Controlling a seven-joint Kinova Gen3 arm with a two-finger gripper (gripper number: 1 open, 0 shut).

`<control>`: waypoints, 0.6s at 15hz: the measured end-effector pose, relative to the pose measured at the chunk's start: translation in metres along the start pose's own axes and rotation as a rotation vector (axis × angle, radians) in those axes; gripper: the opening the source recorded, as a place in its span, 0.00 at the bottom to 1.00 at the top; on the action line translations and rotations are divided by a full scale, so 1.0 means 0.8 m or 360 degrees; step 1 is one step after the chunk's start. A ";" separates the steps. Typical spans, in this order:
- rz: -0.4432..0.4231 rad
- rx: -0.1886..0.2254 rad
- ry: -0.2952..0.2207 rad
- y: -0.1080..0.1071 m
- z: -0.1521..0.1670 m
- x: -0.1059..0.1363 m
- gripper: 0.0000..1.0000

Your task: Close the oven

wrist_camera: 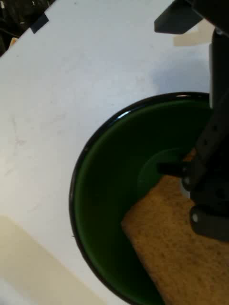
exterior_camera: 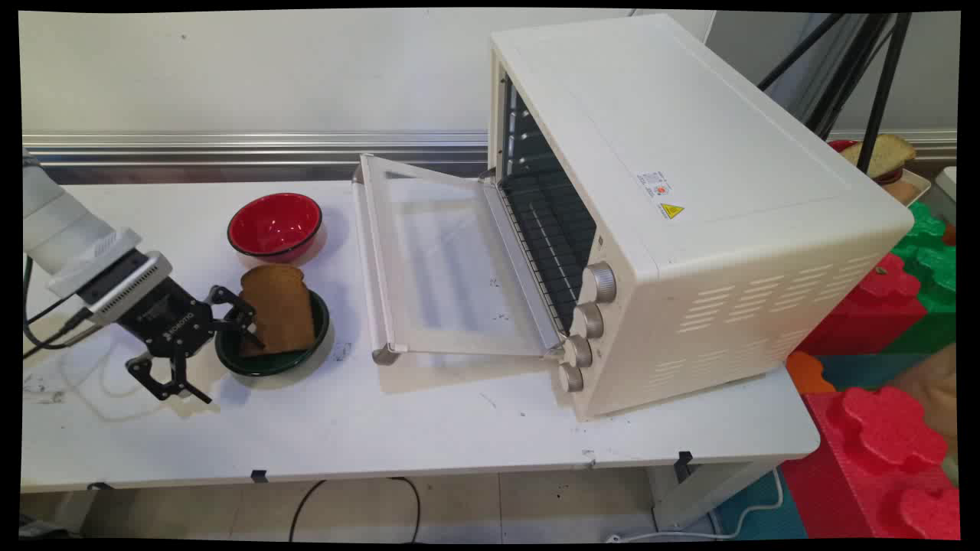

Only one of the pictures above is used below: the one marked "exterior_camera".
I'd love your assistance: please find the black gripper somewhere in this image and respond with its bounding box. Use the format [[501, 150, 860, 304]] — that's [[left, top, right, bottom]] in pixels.
[[115, 277, 266, 406]]

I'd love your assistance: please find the white ridged plastic tray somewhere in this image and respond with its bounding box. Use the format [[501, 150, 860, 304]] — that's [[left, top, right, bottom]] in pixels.
[[351, 153, 572, 367]]

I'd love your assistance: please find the dark green bowl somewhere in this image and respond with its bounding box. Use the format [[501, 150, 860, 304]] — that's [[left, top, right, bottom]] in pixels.
[[214, 289, 332, 378]]

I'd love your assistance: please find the brown bread slice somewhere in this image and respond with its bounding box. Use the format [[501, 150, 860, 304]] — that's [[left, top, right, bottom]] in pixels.
[[239, 264, 318, 357]]

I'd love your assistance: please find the red bowl black rim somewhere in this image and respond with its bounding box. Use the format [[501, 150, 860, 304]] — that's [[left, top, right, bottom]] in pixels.
[[227, 192, 325, 265]]

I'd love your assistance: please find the white table leg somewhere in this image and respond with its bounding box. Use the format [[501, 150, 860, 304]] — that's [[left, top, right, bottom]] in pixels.
[[649, 458, 783, 534]]

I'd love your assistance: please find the cream toaster oven body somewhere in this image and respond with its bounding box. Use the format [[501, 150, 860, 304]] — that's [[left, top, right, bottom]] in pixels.
[[488, 14, 916, 422]]

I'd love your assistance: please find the blue floor mat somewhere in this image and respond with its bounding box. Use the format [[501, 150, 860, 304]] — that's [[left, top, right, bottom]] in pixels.
[[708, 468, 809, 541]]

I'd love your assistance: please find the orange foam block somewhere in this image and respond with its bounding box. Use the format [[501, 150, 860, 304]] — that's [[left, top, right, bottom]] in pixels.
[[786, 350, 837, 396]]

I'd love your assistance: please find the teal foam mat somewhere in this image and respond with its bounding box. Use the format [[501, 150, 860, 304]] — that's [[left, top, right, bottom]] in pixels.
[[815, 352, 923, 392]]

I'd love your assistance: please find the large red foam block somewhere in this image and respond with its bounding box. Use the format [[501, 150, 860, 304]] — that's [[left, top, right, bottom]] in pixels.
[[779, 386, 962, 541]]

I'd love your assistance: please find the toasted bread slice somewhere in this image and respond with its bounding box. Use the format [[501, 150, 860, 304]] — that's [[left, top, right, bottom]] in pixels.
[[840, 134, 917, 179]]

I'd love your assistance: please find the black tripod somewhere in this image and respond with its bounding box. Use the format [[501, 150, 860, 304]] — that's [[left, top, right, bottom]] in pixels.
[[758, 11, 913, 174]]

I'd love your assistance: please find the green foam block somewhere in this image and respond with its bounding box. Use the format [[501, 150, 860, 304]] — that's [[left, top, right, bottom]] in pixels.
[[890, 201, 959, 357]]

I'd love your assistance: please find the beige foam block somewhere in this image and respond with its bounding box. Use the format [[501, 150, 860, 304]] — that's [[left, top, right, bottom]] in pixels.
[[890, 343, 959, 464]]

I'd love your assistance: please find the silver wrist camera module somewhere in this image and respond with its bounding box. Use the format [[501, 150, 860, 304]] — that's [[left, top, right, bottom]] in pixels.
[[47, 251, 174, 324]]

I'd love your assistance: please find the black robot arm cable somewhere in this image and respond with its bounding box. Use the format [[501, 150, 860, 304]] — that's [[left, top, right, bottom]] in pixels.
[[23, 256, 104, 362]]

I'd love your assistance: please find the aluminium wall rail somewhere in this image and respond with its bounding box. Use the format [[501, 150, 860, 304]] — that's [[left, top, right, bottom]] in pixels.
[[23, 130, 491, 169]]

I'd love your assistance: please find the black floor cable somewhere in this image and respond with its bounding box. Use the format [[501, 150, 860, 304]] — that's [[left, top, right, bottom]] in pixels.
[[289, 478, 423, 544]]

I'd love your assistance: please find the metal oven wire rack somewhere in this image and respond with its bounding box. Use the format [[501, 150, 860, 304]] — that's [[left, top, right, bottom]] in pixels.
[[498, 170, 599, 334]]

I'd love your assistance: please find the white floor cable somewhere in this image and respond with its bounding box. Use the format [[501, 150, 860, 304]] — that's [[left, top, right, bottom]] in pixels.
[[605, 467, 786, 544]]

